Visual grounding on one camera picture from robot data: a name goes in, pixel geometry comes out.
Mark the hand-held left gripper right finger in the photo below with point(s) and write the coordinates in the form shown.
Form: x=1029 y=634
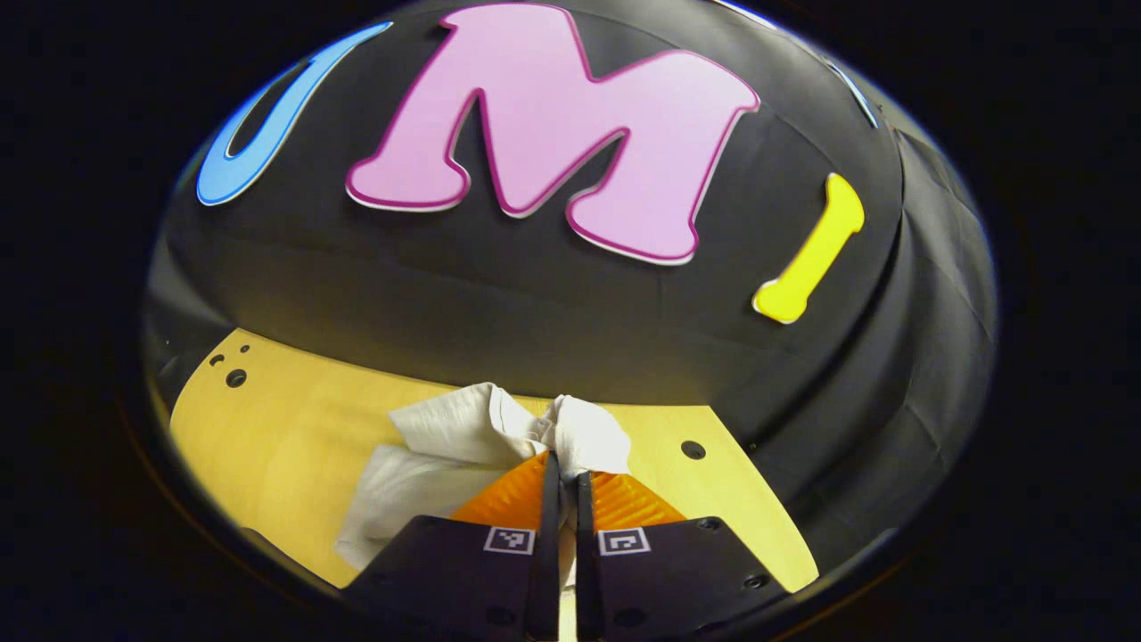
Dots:
x=584 y=553

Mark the white jeans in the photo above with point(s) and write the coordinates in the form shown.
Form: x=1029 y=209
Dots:
x=446 y=428

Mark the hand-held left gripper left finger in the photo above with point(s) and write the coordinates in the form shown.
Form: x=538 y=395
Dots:
x=545 y=553

